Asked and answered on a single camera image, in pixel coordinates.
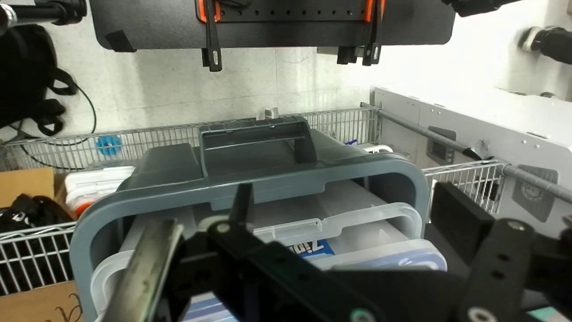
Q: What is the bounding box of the gripper right finger with metal pad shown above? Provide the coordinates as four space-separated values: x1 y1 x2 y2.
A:
432 181 572 322

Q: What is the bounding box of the gripper left finger with metal pad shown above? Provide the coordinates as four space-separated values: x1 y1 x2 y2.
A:
108 215 383 322

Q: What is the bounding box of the small blue round object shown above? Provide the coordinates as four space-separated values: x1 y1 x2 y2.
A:
95 133 126 160

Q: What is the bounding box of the black rounded object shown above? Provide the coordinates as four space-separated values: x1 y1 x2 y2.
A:
444 0 521 19

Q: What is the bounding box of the white and orange plastic item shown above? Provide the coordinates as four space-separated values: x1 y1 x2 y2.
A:
62 165 138 222

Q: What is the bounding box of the grey metal panel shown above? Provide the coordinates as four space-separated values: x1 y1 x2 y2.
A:
369 88 572 240

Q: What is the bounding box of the brown cardboard box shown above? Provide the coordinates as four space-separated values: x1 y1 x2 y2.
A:
0 167 60 210
0 280 87 322

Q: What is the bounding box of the black bag white print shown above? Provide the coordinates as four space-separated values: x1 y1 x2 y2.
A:
0 194 78 237

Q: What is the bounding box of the large clear plastic container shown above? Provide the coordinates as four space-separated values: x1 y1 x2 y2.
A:
88 178 428 315

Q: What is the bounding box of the grey plastic storage bin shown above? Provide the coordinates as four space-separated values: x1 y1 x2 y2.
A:
70 115 435 322

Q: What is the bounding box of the black silver-capped cylinder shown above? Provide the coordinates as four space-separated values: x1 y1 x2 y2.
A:
517 24 572 67

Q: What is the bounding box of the black backpack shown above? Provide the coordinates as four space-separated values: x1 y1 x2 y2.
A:
0 24 79 138

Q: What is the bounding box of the orange and black clamp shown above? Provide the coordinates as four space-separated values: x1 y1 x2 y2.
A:
360 0 389 69
196 0 226 74

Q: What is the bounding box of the black stand piece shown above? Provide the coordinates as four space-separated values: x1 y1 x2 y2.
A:
0 0 88 27

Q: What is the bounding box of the thin black cable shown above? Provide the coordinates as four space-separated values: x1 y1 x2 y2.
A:
24 83 101 169

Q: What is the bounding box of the wire basket shelf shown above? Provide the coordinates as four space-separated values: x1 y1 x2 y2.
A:
0 106 508 299

